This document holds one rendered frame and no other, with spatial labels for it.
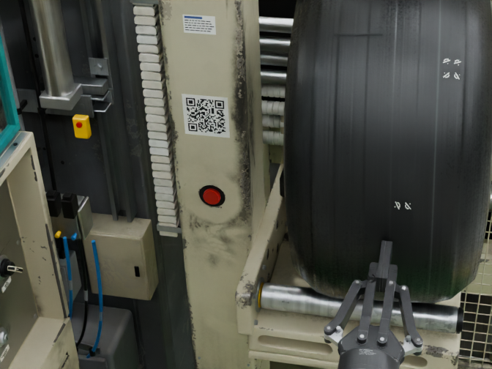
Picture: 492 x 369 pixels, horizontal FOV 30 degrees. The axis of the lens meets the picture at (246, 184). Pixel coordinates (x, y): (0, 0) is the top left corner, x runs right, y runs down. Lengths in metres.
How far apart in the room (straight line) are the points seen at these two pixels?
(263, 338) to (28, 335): 0.40
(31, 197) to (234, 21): 0.41
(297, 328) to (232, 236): 0.19
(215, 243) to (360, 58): 0.51
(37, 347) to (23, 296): 0.09
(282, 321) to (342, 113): 0.48
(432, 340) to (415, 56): 0.53
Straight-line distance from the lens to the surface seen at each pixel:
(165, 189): 1.59
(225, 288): 1.69
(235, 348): 1.79
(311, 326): 1.60
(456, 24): 1.30
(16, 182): 1.44
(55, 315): 1.61
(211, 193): 1.55
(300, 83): 1.29
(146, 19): 1.43
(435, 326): 1.56
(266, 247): 1.63
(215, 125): 1.48
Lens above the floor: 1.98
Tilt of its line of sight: 36 degrees down
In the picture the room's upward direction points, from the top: 3 degrees counter-clockwise
